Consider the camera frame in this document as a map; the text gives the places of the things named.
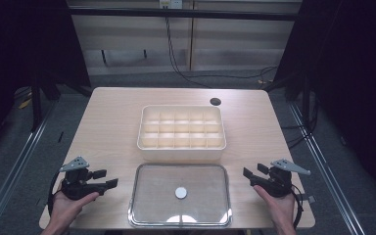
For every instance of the person's right hand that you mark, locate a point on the person's right hand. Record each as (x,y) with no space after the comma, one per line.
(278,209)

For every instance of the white compartment storage box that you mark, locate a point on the white compartment storage box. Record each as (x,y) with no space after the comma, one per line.
(181,131)

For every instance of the aluminium floor rail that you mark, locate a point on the aluminium floor rail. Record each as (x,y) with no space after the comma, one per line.
(326,166)
(16,163)

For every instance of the black horizontal bar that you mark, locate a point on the black horizontal bar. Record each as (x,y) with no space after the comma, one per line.
(182,13)

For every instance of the black metal stand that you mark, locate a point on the black metal stand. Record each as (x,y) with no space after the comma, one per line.
(36,104)
(302,94)

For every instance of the white wall socket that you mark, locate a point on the white wall socket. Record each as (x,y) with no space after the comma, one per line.
(171,4)

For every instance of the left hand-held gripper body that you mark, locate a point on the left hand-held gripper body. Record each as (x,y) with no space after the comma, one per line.
(75,187)

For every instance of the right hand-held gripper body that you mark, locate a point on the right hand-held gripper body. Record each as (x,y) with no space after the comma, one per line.
(275,179)

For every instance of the clear box lid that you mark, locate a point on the clear box lid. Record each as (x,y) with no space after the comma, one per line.
(180,196)

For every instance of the person's left hand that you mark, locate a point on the person's left hand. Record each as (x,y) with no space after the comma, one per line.
(66,209)

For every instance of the black table grommet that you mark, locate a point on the black table grommet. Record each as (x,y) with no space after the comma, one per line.
(215,101)

